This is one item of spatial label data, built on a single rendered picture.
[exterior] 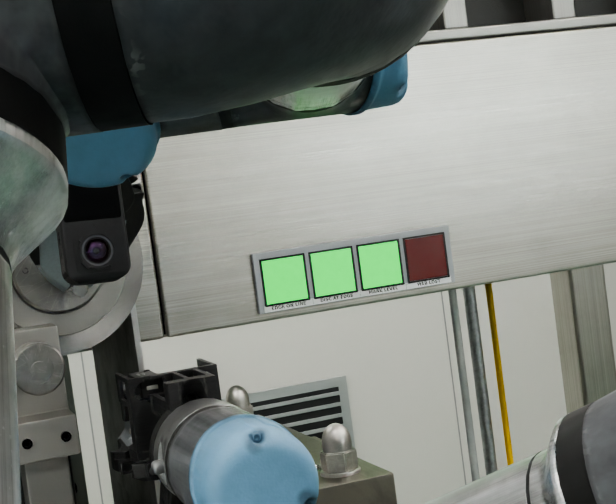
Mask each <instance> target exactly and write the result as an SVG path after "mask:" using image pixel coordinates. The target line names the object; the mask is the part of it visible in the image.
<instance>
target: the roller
mask: <svg viewBox="0 0 616 504"><path fill-rule="evenodd" d="M124 281H125V276H123V277H122V278H120V279H119V280H117V281H114V282H106V283H101V285H100V287H99V289H98V291H97V292H96V294H95V295H94V296H93V298H92V299H91V300H90V301H88V302H87V303H86V304H85V305H83V306H81V307H80V308H78V309H75V310H73V311H69V312H64V313H46V312H42V311H39V310H36V309H34V308H32V307H31V306H29V305H28V304H26V303H25V302H24V301H23V300H22V299H21V298H20V297H19V295H18V294H17V293H16V291H15V289H14V287H13V285H12V294H13V318H14V324H15V325H17V326H19V327H20V328H24V327H30V326H36V325H42V324H49V323H52V324H54V325H56V326H57V329H58V336H67V335H72V334H76V333H79V332H81V331H84V330H86V329H88V328H90V327H92V326H93V325H95V324H96V323H98V322H99V321H100V320H101V319H102V318H104V317H105V316H106V315H107V314H108V313H109V311H110V310H111V309H112V308H113V306H114V305H115V303H116V301H117V300H118V298H119V296H120V293H121V291H122V288H123V285H124Z"/></svg>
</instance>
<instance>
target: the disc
mask: <svg viewBox="0 0 616 504"><path fill-rule="evenodd" d="M129 252H130V260H131V267H130V270H129V272H128V273H127V274H126V275H125V281H124V285H123V288H122V291H121V293H120V296H119V298H118V300H117V301H116V303H115V305H114V306H113V308H112V309H111V310H110V311H109V313H108V314H107V315H106V316H105V317H104V318H102V319H101V320H100V321H99V322H98V323H96V324H95V325H93V326H92V327H90V328H88V329H86V330H84V331H81V332H79V333H76V334H72V335H67V336H59V343H60V350H61V355H68V354H73V353H77V352H80V351H83V350H86V349H88V348H91V347H93V346H95V345H97V344H98V343H100V342H102V341H103V340H105V339H106V338H107V337H109V336H110V335H111V334H112V333H113V332H115V331H116V330H117V329H118V328H119V327H120V325H121V324H122V323H123V322H124V321H125V319H126V318H127V317H128V315H129V314H130V312H131V310H132V308H133V306H134V305H135V302H136V300H137V297H138V295H139V292H140V288H141V284H142V278H143V255H142V249H141V244H140V241H139V238H138V235H137V236H136V238H135V239H134V241H133V242H132V244H131V246H130V247H129ZM15 291H16V290H15ZM16 293H17V291H16ZM17 294H18V293H17ZM18 295H19V294H18ZM19 297H20V295H19ZM20 298H21V297H20ZM21 299H22V298H21ZM22 300H23V299H22ZM23 301H24V300H23ZM24 302H25V303H26V304H28V303H27V302H26V301H24ZM28 305H29V306H31V305H30V304H28ZM31 307H32V308H34V309H36V310H39V311H42V312H46V311H43V310H40V309H37V308H35V307H33V306H31ZM46 313H51V312H46Z"/></svg>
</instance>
